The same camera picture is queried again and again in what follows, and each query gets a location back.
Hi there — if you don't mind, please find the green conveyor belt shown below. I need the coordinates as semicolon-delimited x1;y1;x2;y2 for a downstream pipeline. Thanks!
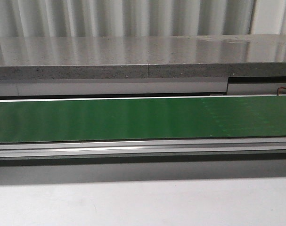
0;96;286;143

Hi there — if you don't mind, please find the grey stone countertop slab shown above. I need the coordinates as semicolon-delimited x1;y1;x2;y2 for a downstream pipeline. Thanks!
0;35;286;81

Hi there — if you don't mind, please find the grey panel under countertop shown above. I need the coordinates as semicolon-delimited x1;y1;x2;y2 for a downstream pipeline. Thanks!
0;76;286;97

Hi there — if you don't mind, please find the white pleated curtain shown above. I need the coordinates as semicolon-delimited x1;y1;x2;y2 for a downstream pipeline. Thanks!
0;0;286;37

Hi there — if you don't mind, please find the aluminium conveyor front rail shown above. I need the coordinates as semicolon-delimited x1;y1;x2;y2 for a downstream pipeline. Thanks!
0;137;286;158

